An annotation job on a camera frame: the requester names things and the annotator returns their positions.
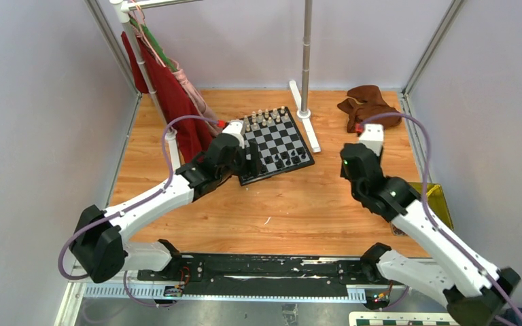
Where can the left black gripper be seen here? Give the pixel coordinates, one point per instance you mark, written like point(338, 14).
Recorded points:
point(250, 166)

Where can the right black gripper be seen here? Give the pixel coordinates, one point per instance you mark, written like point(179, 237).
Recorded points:
point(344, 174)

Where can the yellow transparent tray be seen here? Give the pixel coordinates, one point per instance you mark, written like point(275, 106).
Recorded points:
point(436, 201)

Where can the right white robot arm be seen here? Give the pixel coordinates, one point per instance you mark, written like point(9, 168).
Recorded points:
point(471, 288)

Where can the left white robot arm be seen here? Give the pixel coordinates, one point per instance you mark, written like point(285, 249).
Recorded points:
point(101, 242)

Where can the red hanging garment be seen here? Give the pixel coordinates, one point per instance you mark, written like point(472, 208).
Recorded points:
point(193, 136)

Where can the black white chessboard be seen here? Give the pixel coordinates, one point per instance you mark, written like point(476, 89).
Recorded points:
point(279, 140)

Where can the pink hanging garment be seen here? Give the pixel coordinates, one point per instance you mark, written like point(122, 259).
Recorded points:
point(192, 92)

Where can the brown cloth pile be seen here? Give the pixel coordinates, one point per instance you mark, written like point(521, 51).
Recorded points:
point(361, 103)

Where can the green clothes hanger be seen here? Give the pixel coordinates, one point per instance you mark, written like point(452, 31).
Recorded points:
point(149, 41)

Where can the white clothes rack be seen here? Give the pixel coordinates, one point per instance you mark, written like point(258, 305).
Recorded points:
point(123, 11)

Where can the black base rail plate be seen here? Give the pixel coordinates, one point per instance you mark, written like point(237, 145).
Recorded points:
point(266, 275)

